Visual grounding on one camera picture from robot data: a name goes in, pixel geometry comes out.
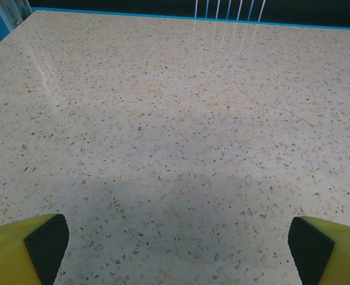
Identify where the aluminium frame post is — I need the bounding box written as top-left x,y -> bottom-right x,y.
0,0 -> 33,32

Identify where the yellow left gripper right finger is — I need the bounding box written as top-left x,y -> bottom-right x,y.
288,216 -> 350,285

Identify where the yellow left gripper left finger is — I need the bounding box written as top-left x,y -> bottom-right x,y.
0,213 -> 70,285

